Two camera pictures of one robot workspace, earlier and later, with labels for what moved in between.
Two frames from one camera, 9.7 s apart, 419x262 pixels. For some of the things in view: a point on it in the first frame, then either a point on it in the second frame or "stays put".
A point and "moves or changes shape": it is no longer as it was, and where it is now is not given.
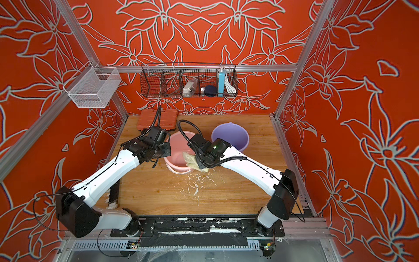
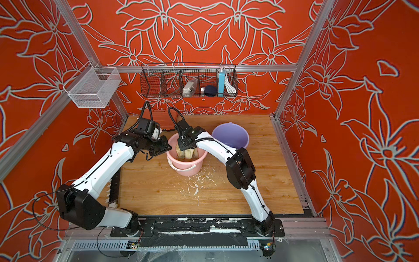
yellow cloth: [192, 161] moves or changes shape
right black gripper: [201, 164] -> [180, 140]
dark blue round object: [210, 90] stays put
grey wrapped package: [189, 88] stays put
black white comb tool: [112, 196] stays put
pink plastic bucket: [177, 162] moves or changes shape
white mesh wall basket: [95, 88] stays put
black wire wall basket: [189, 80] stays put
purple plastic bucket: [233, 134] stays put
